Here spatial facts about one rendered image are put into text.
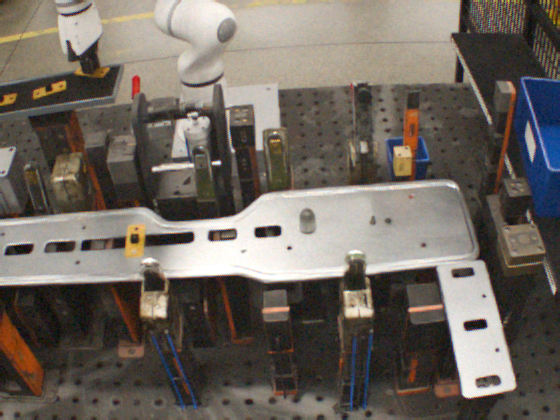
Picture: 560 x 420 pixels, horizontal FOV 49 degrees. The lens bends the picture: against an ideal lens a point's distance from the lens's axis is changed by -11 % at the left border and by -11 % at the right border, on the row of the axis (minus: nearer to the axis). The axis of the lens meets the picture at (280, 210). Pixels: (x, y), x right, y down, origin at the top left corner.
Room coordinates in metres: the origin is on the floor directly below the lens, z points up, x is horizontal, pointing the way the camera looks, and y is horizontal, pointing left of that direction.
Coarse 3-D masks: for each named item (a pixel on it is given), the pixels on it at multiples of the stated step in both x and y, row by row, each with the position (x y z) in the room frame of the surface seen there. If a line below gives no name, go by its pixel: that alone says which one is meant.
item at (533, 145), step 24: (528, 96) 1.03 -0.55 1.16; (552, 96) 1.09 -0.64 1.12; (528, 120) 1.00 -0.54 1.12; (552, 120) 1.09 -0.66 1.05; (528, 144) 0.96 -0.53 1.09; (552, 144) 1.02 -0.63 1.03; (528, 168) 0.93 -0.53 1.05; (552, 168) 0.94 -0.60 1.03; (552, 192) 0.81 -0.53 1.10; (552, 216) 0.80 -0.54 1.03
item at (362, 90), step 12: (360, 84) 1.03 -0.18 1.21; (360, 96) 1.00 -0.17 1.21; (372, 96) 1.00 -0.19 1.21; (360, 108) 1.03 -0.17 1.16; (372, 108) 1.02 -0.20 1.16; (360, 120) 1.02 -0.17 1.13; (360, 132) 1.02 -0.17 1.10; (372, 132) 1.01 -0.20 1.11; (372, 144) 1.00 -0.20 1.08; (372, 156) 1.00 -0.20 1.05
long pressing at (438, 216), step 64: (320, 192) 0.96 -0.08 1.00; (384, 192) 0.95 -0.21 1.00; (448, 192) 0.93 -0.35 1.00; (0, 256) 0.87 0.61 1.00; (64, 256) 0.86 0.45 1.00; (192, 256) 0.83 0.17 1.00; (256, 256) 0.82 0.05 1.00; (320, 256) 0.80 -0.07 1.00; (384, 256) 0.78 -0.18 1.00; (448, 256) 0.76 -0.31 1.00
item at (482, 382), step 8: (496, 376) 0.50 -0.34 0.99; (480, 384) 0.49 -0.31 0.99; (488, 384) 0.48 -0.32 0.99; (496, 384) 0.48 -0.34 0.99; (464, 400) 0.50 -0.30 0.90; (472, 400) 0.47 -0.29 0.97; (480, 400) 0.46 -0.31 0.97; (488, 400) 0.46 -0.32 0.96; (496, 400) 0.46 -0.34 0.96; (464, 408) 0.49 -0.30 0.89; (472, 408) 0.46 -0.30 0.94; (480, 408) 0.46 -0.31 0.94; (488, 408) 0.46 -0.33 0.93; (464, 416) 0.48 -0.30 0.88; (472, 416) 0.47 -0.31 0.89; (480, 416) 0.47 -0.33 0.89
